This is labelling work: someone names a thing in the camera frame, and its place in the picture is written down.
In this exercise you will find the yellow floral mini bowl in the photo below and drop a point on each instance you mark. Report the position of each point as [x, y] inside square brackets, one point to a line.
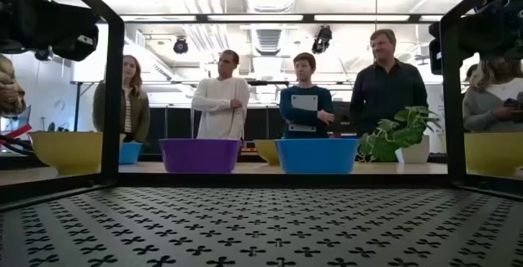
[67, 152]
[494, 152]
[267, 150]

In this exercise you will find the blue plastic mini bowl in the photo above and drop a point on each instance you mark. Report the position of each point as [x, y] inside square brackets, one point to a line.
[316, 156]
[130, 153]

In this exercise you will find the purple plastic mini bowl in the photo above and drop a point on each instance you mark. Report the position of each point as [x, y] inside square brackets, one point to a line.
[199, 155]

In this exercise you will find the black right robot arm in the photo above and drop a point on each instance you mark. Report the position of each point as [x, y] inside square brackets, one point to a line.
[515, 34]

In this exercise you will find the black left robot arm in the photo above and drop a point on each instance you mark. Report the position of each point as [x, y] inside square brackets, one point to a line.
[12, 18]

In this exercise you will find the black stage spotlight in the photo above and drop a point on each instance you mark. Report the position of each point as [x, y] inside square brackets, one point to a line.
[43, 54]
[322, 38]
[180, 45]

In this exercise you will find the person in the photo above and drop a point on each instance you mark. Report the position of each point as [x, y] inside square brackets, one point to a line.
[220, 103]
[486, 103]
[137, 108]
[9, 87]
[303, 69]
[386, 91]

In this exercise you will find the black metal mesh rack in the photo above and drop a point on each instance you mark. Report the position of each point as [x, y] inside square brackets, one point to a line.
[113, 95]

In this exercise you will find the red plastic object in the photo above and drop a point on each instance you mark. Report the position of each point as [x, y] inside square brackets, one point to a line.
[18, 131]

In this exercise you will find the green plant in white pot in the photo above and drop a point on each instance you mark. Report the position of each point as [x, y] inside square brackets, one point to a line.
[386, 140]

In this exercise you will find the grey laptop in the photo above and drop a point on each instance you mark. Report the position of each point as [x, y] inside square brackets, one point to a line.
[304, 109]

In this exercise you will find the black aluminium rig frame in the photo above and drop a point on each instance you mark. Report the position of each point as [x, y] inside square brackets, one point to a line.
[151, 158]

